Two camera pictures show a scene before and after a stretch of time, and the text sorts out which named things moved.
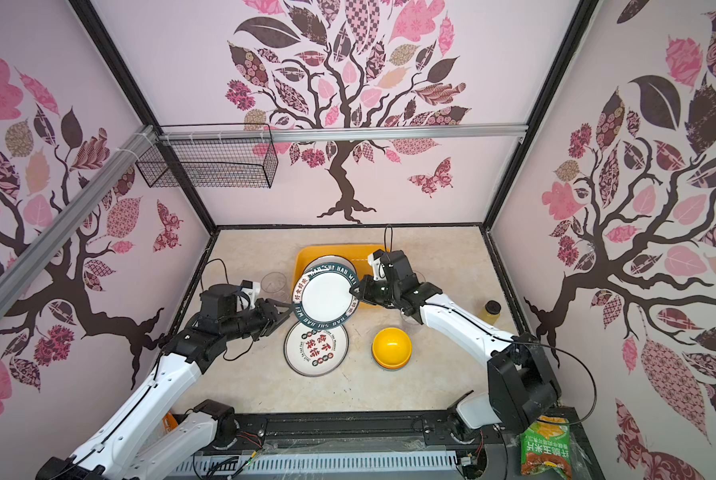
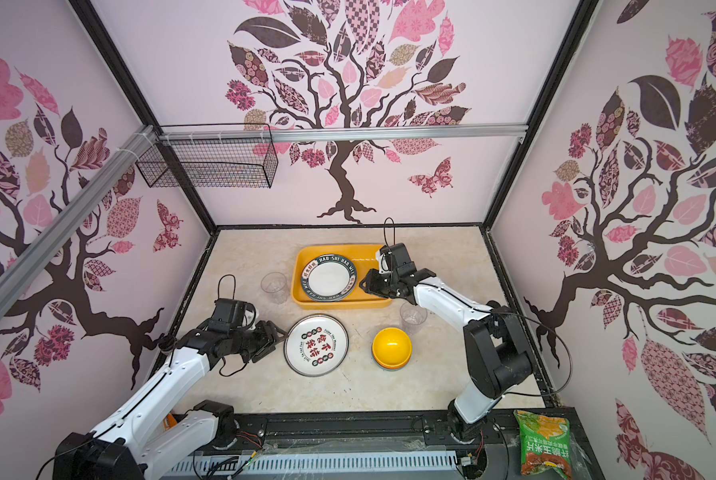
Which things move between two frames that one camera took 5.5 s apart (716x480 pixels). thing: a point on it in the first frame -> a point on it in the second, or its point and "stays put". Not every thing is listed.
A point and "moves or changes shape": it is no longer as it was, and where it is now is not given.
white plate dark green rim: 322,297 moves or changes shape
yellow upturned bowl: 392,348 stays put
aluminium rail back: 340,133 stays put
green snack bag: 546,444 stays put
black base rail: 369,431 stays put
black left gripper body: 255,322 -> 253,343
